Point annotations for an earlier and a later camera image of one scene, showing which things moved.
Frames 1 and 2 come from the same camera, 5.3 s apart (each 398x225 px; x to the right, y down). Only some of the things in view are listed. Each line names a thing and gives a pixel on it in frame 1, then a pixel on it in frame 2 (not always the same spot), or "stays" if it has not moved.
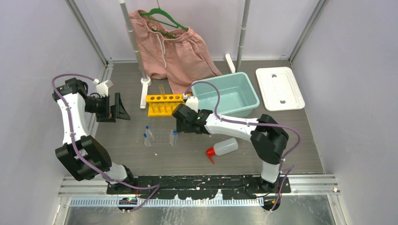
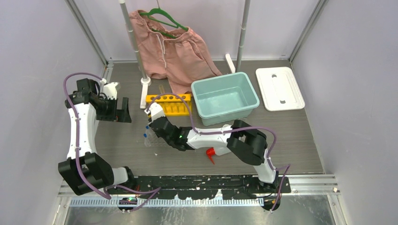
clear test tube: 161,89 stays
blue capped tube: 148,131 stays
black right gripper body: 183,127 -> 170,142
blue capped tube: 145,142 stays
